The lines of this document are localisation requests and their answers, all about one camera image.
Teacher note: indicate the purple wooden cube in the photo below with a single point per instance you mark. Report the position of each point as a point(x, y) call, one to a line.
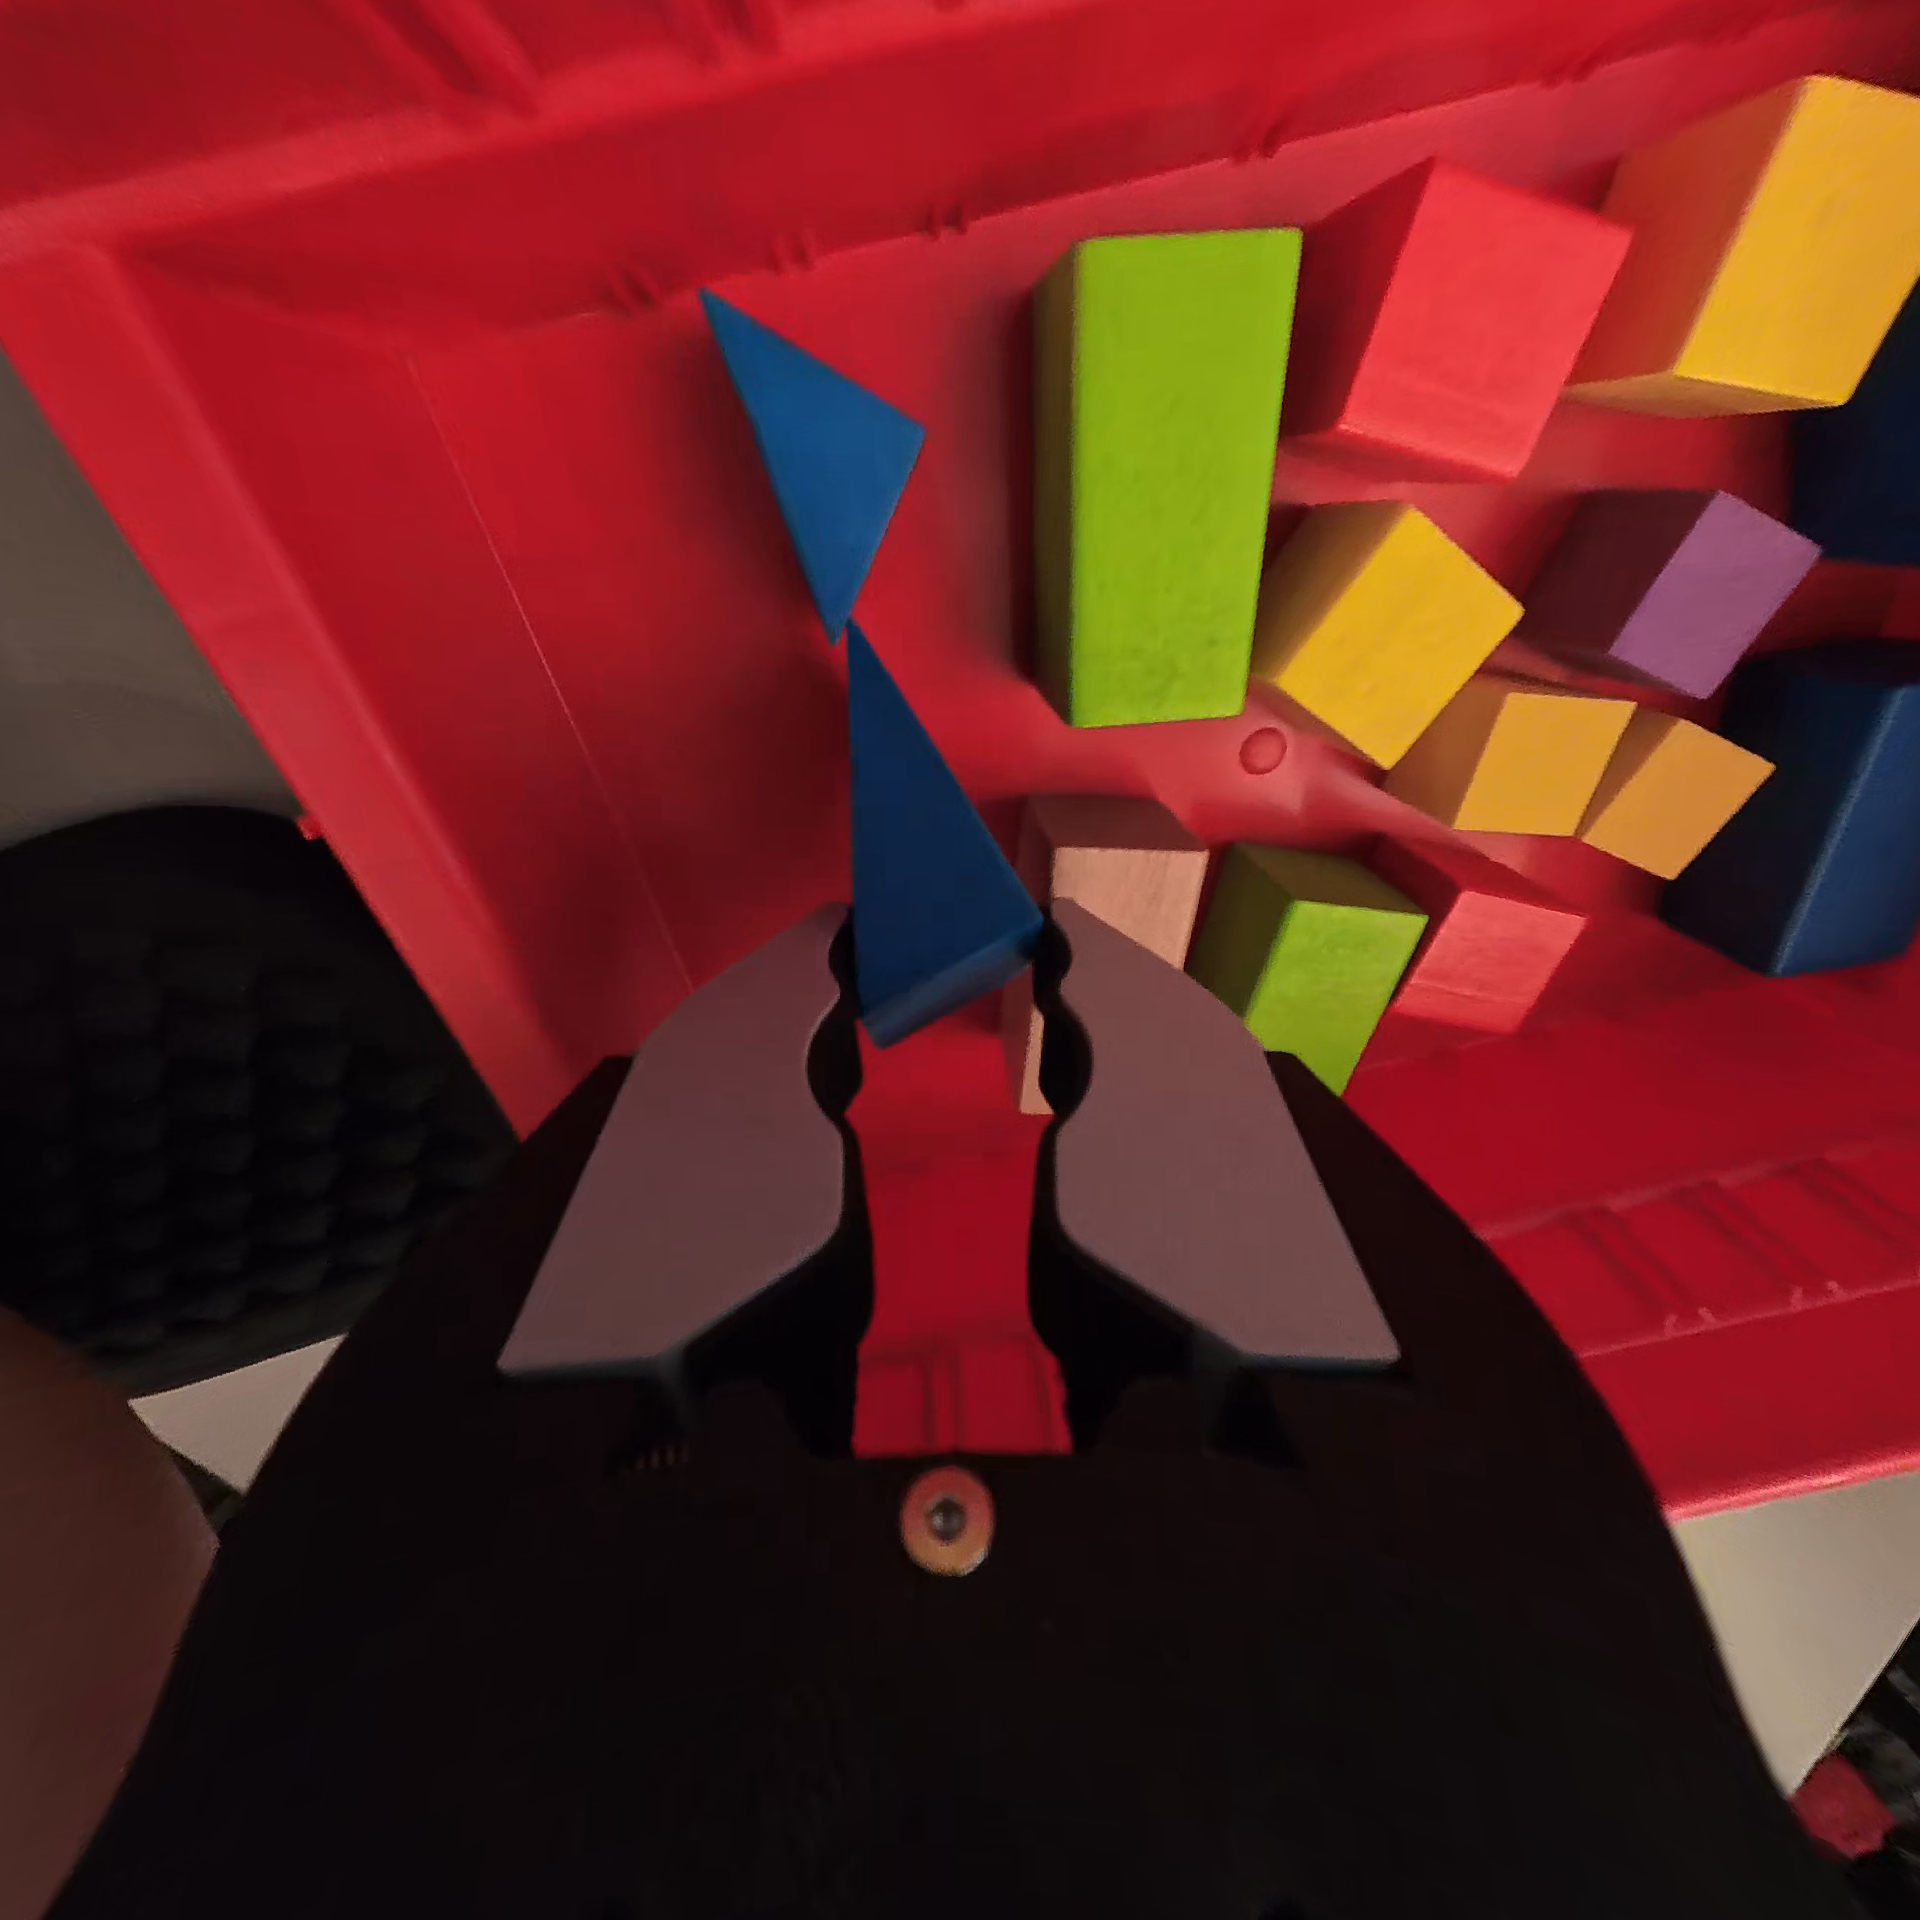
point(1695, 599)

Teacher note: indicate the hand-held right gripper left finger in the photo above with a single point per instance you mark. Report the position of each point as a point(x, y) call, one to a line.
point(690, 1201)

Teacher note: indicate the red wooden cube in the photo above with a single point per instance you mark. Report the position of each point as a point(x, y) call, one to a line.
point(1493, 944)
point(1455, 315)

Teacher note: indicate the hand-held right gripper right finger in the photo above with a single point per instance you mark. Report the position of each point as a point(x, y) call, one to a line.
point(1200, 1201)

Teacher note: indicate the yellow wooden cube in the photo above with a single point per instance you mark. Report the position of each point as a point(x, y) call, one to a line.
point(1672, 793)
point(1379, 631)
point(1770, 227)
point(1517, 760)

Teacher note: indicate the natural wooden rectangular block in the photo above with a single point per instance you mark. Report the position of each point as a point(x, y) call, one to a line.
point(1125, 886)

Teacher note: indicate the person's right forearm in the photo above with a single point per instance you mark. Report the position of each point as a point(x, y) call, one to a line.
point(75, 1649)

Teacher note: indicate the green rectangular wooden block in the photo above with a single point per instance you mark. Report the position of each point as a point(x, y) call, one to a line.
point(1305, 961)
point(1162, 481)

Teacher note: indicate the red plastic bin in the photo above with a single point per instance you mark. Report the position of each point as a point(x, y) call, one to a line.
point(450, 599)

